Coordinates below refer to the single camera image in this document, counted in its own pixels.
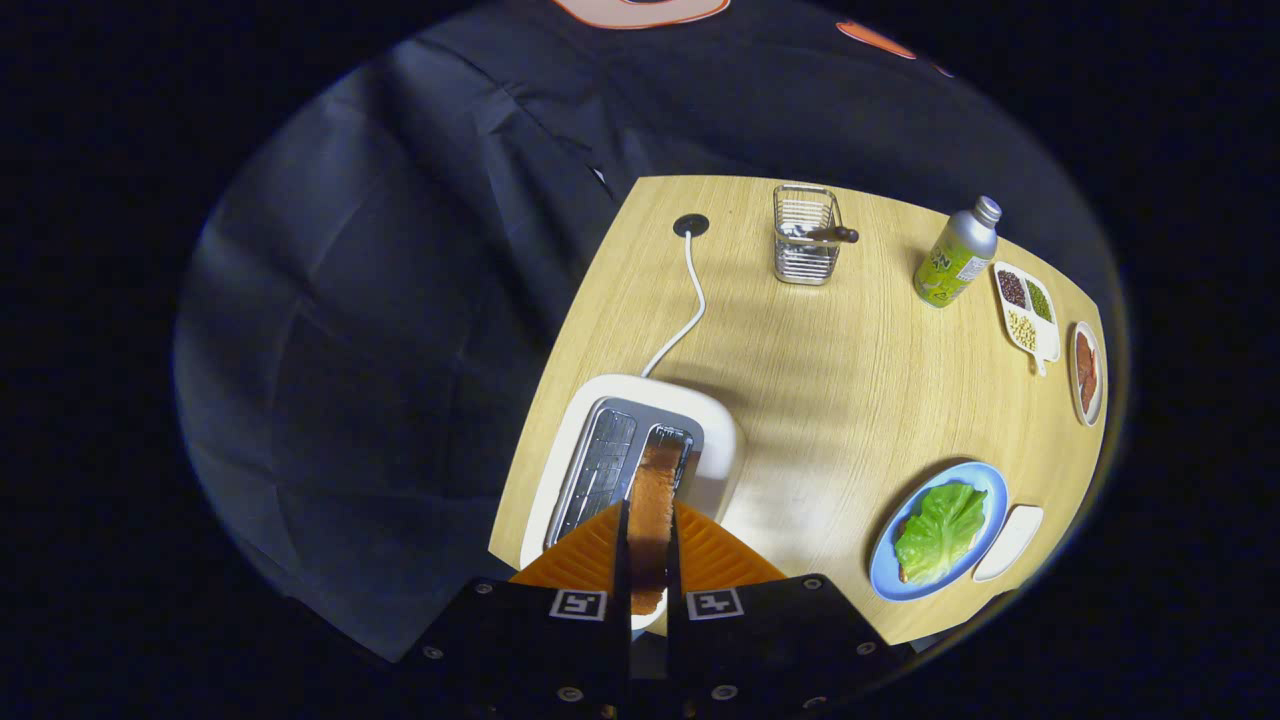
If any metal wire basket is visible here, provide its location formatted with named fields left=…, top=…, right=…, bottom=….
left=772, top=184, right=843, bottom=287

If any blue plate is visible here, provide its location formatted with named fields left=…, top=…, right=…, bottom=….
left=868, top=460, right=1011, bottom=603

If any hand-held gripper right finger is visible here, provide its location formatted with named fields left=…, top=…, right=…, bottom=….
left=667, top=500, right=916, bottom=716

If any white divided dish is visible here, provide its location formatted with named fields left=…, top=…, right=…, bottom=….
left=993, top=261, right=1061, bottom=377

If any toasted brown bread slice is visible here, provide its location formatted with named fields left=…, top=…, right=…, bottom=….
left=628, top=440, right=693, bottom=616

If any green lettuce leaf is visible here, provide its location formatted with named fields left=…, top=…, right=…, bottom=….
left=893, top=482, right=989, bottom=586

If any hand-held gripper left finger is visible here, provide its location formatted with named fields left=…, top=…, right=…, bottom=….
left=395, top=500, right=633, bottom=720

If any green label metal bottle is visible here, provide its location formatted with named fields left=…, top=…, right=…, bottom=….
left=912, top=195, right=1003, bottom=308

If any cream toaster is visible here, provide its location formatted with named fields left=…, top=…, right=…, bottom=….
left=518, top=374, right=746, bottom=636

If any white square plate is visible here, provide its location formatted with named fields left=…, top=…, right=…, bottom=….
left=972, top=504, right=1045, bottom=584

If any white power cable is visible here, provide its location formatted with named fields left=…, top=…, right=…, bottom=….
left=640, top=228, right=707, bottom=379

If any white oval plate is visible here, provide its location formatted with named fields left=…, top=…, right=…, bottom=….
left=1068, top=320, right=1106, bottom=428

